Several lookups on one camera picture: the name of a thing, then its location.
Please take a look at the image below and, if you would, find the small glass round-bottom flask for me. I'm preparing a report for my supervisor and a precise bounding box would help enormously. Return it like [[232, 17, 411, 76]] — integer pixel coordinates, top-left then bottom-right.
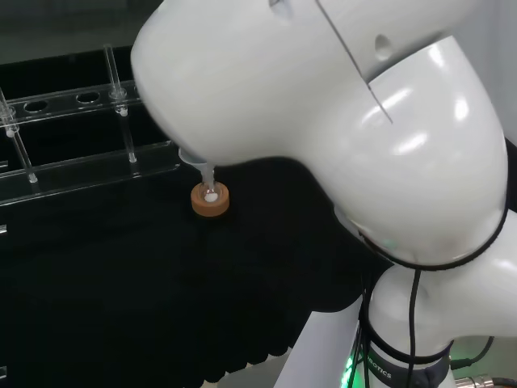
[[201, 181, 221, 204]]

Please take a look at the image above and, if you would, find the translucent plastic funnel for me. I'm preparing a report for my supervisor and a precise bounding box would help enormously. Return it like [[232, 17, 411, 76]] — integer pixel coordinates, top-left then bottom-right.
[[177, 147, 218, 192]]

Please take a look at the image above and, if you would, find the clear acrylic funnel stand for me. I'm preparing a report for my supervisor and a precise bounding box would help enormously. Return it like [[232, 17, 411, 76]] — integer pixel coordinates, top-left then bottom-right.
[[0, 43, 183, 204]]

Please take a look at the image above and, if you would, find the black bench cloth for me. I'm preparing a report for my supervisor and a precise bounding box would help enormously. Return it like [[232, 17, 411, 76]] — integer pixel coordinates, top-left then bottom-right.
[[0, 44, 393, 384]]

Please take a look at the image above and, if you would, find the pale board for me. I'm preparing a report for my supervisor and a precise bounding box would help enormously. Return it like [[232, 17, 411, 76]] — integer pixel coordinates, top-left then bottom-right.
[[277, 297, 365, 388]]

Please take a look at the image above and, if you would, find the brown cork ring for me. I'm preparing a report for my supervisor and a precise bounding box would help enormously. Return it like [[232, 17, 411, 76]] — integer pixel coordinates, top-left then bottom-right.
[[190, 181, 232, 220]]

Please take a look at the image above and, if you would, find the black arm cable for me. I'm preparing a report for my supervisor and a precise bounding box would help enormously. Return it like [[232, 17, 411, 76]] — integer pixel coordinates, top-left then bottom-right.
[[350, 274, 375, 388], [406, 268, 423, 388]]

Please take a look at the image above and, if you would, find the black cable with plug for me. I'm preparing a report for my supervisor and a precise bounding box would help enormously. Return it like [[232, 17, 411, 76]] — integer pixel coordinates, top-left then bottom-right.
[[447, 335, 496, 364]]

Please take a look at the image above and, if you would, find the braided cable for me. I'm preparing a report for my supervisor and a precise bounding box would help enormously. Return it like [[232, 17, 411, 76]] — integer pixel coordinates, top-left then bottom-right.
[[452, 373, 517, 388]]

